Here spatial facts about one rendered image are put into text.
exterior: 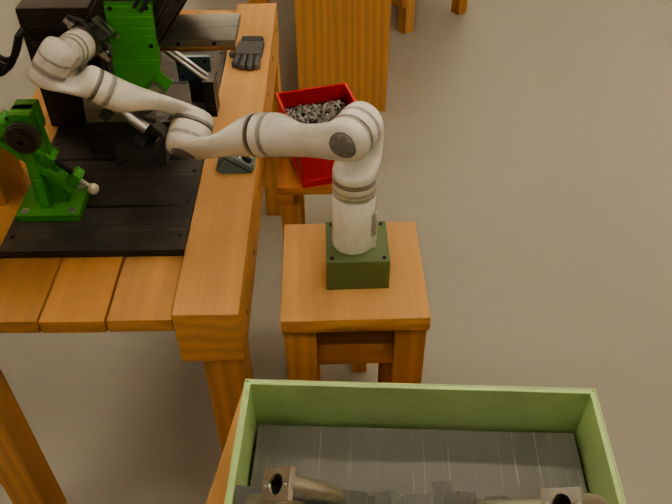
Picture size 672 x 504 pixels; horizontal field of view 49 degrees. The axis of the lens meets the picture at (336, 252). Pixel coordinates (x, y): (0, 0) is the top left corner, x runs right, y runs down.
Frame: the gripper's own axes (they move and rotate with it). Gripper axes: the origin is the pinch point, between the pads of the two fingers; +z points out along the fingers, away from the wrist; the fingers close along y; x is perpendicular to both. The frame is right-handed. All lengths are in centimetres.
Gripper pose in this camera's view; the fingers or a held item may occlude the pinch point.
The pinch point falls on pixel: (97, 33)
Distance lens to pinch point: 191.4
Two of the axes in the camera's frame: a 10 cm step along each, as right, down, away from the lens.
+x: -7.2, 6.2, 3.2
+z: 0.0, -4.6, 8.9
